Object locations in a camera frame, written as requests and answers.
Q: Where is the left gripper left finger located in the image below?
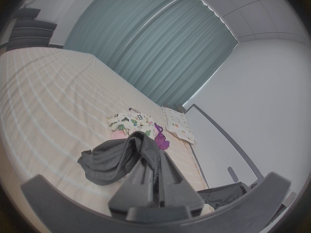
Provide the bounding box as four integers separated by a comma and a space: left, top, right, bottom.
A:
108, 160, 156, 213

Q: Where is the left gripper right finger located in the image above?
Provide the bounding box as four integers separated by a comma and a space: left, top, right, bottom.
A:
158, 151, 204, 215

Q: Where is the black T-shirt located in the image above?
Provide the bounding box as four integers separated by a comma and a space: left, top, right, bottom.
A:
77, 131, 258, 209

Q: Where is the purple garment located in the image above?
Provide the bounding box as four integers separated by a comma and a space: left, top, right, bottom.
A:
154, 123, 170, 151

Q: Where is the white printed pillow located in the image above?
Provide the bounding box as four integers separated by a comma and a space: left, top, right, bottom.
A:
162, 107, 198, 144

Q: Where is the white printed pyjama top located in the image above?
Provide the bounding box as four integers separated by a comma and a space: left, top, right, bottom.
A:
108, 108, 155, 139

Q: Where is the blue-green curtain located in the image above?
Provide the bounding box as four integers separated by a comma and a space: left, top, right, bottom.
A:
109, 0, 240, 110
64, 0, 189, 67

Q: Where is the bed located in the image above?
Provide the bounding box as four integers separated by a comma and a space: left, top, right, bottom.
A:
0, 46, 265, 218

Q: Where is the dark chest of drawers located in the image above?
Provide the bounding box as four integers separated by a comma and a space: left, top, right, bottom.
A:
7, 18, 57, 51

